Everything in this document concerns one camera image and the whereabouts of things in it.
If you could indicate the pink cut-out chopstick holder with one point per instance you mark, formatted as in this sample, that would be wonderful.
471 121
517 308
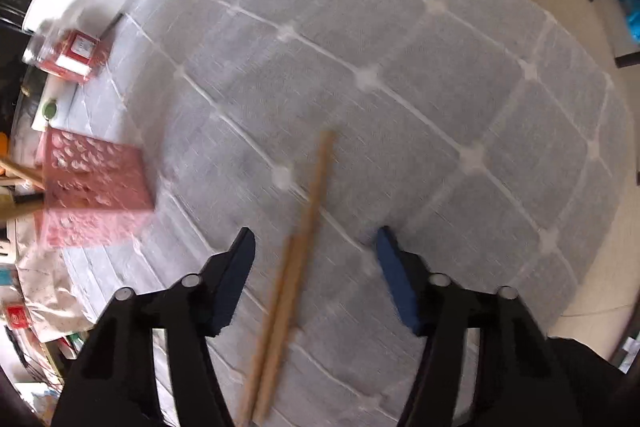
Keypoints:
95 177

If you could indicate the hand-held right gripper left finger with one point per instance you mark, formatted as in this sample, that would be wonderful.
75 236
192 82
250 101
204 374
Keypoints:
235 277

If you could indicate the dark clothing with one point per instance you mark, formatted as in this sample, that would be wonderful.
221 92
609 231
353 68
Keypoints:
600 387

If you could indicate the blue plastic stool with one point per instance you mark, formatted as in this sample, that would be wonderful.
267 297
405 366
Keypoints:
630 17

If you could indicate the floral tablecloth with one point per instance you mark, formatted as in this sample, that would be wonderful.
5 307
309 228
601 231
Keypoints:
45 292

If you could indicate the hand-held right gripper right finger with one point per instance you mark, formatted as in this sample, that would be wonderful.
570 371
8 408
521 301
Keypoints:
395 277

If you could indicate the long wooden chopstick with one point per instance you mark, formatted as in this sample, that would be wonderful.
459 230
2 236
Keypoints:
282 332
320 177

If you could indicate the white appliance with green button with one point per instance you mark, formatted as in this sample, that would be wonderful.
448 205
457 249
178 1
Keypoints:
50 109

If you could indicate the clear jar with red label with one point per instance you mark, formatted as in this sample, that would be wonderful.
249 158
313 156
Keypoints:
75 52

